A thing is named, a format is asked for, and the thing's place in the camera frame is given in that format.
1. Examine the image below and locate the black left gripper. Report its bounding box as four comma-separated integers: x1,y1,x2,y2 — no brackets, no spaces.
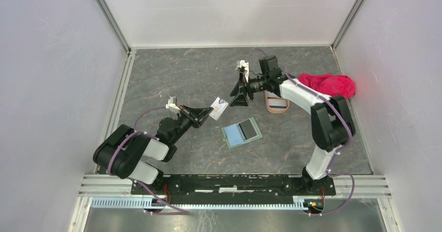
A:
170,104,214,144

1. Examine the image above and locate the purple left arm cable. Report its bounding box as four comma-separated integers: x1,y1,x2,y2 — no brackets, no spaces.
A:
107,106,191,216

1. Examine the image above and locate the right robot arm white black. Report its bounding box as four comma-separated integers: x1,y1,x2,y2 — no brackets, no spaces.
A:
230,56,355,194

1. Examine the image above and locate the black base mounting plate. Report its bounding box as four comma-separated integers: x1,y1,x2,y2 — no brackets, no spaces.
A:
149,174,336,205

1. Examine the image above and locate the crumpled red cloth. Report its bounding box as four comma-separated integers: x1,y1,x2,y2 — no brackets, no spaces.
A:
298,73,356,99

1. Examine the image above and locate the aluminium frame rail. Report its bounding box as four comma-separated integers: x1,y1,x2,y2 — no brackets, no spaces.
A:
69,0,401,232

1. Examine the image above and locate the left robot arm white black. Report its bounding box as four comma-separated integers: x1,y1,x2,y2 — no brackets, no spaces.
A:
92,104,213,194

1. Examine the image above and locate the black credit card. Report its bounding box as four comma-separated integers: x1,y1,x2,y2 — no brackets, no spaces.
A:
239,119,257,140

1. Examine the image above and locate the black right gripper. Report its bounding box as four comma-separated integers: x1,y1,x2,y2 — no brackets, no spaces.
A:
230,71,269,107

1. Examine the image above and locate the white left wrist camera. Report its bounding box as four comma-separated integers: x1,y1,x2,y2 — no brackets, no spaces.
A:
165,96,181,114

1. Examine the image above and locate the white VIP card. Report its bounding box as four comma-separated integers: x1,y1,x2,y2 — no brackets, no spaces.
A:
209,97,229,120

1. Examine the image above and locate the pink oval card tray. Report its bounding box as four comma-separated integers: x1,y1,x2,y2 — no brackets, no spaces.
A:
264,91,290,114

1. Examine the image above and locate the silver card with black stripe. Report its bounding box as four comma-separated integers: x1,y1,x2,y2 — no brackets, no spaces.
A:
267,98,289,109

